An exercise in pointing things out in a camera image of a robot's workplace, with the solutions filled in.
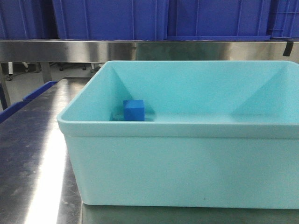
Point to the blue foam cube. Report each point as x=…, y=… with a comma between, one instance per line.
x=133, y=110

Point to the stainless steel shelf rack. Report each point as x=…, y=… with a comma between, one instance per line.
x=64, y=51

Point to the light cyan plastic tub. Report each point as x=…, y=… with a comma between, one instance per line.
x=216, y=134

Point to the blue bin upper right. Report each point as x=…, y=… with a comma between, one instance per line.
x=218, y=20

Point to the blue bin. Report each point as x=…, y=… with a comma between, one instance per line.
x=218, y=20
x=111, y=20
x=27, y=20

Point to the blue bin upper middle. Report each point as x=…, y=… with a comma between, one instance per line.
x=111, y=20

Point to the black tape strip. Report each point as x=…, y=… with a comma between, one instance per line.
x=288, y=48

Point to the blue bin upper left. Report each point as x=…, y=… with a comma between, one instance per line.
x=27, y=20

